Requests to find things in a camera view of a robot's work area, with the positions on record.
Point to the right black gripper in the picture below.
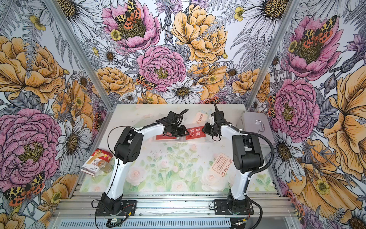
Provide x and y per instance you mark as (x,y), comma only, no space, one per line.
(206,129)

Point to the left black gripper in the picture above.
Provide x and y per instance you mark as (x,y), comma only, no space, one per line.
(182,132)

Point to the pink photo album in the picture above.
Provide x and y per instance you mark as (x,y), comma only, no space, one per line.
(207,139)

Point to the cream card with framed text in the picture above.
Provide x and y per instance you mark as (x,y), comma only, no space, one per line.
(221,165)

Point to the red card with white characters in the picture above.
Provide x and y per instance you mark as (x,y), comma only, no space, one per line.
(195,133)

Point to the red landscape greeting card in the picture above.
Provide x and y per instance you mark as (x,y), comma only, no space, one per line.
(165,137)

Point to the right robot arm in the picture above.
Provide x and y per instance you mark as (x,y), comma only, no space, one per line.
(247,157)

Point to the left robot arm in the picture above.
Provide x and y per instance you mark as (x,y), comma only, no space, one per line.
(127,149)

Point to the small pink card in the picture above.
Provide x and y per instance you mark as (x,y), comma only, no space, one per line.
(200,118)

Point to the silver metal case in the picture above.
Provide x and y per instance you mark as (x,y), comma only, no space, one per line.
(257,123)

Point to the small plastic bottle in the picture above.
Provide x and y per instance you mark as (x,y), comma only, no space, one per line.
(105,167)

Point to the red and white box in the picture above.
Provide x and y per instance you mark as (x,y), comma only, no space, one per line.
(90,167)

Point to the small green circuit board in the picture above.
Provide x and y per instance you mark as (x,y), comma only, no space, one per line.
(116,222)

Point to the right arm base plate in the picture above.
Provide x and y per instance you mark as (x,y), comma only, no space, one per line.
(233,207)

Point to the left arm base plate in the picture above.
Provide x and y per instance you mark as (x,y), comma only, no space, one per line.
(119,208)

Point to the aluminium rail frame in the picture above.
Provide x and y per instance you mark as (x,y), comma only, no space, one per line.
(166,210)

